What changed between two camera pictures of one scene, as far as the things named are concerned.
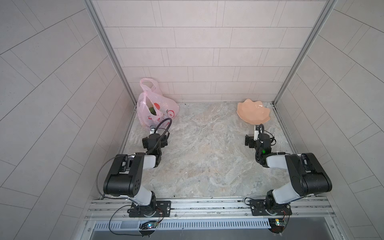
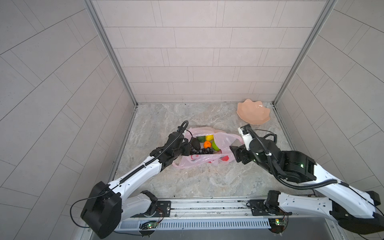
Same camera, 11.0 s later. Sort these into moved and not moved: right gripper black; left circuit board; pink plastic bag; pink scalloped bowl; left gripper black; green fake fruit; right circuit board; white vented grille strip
Moved: pink plastic bag; left gripper black; right gripper black; green fake fruit
Not moved: white vented grille strip; right circuit board; left circuit board; pink scalloped bowl
